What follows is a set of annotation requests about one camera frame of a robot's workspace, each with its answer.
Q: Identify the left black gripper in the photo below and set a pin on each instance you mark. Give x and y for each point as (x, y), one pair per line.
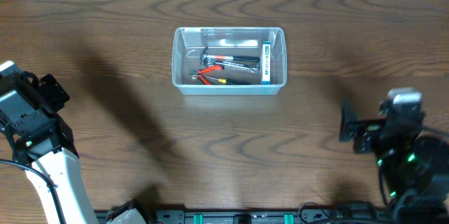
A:
(50, 94)

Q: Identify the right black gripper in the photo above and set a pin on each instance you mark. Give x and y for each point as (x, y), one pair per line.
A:
(370, 130)

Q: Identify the white blue small box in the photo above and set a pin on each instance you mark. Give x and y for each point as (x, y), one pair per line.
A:
(266, 63)

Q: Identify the black yellow screwdriver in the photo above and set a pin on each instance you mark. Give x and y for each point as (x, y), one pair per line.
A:
(224, 81)

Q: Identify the silver double ended wrench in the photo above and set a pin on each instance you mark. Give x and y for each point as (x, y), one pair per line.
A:
(234, 65)

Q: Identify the black orange hammer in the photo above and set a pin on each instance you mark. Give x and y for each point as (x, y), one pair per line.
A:
(204, 56)

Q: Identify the orange handled pliers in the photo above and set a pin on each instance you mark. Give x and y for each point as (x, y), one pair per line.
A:
(204, 72)

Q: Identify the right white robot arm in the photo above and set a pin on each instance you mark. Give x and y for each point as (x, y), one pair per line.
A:
(412, 160)

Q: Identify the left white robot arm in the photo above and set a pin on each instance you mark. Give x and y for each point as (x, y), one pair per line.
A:
(42, 143)

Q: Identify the clear plastic container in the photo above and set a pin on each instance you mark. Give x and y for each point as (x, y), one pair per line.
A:
(189, 42)

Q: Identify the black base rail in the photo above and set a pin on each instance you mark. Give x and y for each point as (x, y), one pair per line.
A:
(304, 215)

